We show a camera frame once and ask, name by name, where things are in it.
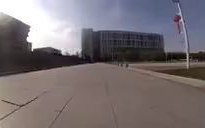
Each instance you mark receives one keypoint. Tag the group of people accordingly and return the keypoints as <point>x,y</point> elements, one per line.
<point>123,64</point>

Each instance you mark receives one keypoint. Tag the large curved glass building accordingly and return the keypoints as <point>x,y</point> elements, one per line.
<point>123,45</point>

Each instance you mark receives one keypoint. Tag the grey concrete slab pavement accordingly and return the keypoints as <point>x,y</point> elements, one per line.
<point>96,93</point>

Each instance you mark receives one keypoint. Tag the low dark building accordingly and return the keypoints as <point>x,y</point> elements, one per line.
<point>47,50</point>

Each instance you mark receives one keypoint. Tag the pale concrete kerb strip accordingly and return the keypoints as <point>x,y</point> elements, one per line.
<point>176,79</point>

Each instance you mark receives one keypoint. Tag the red flag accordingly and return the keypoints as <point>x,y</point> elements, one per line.
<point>178,22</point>

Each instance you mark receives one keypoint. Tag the white leaning pole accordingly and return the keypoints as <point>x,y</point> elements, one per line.
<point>184,33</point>

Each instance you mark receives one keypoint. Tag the dark grass patch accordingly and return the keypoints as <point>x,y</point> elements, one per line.
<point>193,72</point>

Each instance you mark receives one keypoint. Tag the distant row of trees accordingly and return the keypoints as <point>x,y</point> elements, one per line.
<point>193,55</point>

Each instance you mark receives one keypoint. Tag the dark tall building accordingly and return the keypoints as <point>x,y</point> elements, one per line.
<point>8,36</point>

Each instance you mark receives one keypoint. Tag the dark long wall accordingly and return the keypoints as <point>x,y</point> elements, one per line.
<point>30,61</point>

